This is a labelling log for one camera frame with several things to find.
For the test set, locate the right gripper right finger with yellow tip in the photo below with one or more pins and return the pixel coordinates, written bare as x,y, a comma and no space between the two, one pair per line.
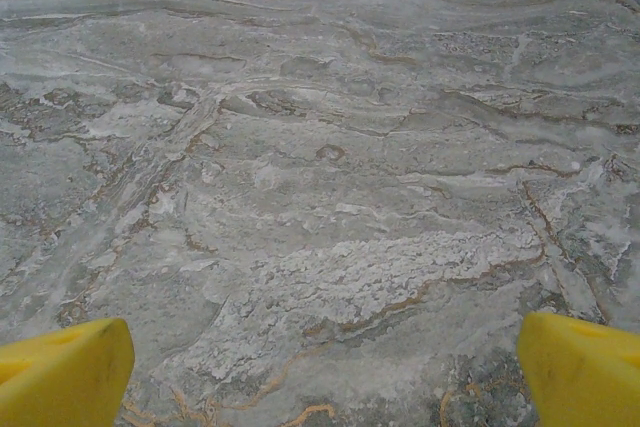
585,377

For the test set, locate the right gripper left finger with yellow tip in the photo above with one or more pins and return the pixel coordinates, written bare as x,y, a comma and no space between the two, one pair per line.
65,377

